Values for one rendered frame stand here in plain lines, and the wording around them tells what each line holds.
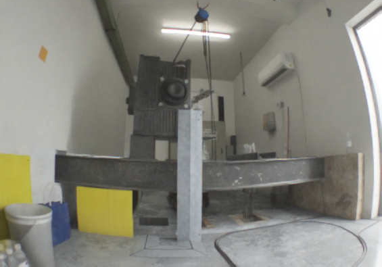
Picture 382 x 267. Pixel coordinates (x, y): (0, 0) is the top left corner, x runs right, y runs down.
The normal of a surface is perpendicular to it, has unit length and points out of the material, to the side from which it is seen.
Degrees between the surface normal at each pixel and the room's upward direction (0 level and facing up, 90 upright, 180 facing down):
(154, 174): 90
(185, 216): 90
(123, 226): 90
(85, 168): 90
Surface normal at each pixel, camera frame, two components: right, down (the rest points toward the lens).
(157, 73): 0.26, -0.18
